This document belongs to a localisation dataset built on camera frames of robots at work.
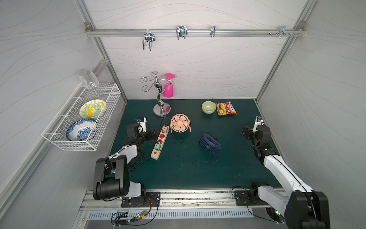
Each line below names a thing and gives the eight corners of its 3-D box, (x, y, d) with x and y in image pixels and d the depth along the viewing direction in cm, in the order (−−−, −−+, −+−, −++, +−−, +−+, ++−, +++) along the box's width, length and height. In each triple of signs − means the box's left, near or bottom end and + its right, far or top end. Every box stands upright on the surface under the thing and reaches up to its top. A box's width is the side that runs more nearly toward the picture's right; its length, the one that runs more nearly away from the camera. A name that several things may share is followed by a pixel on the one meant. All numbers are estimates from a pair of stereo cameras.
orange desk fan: (170, 134, 99) (169, 126, 92) (172, 121, 106) (170, 113, 99) (190, 134, 99) (190, 126, 92) (190, 121, 106) (190, 113, 99)
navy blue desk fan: (205, 159, 89) (207, 151, 80) (199, 142, 97) (200, 134, 88) (221, 154, 91) (225, 146, 82) (214, 138, 99) (217, 129, 90)
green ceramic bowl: (202, 115, 113) (202, 109, 108) (201, 106, 120) (201, 100, 114) (215, 115, 113) (217, 109, 108) (214, 106, 120) (215, 100, 114)
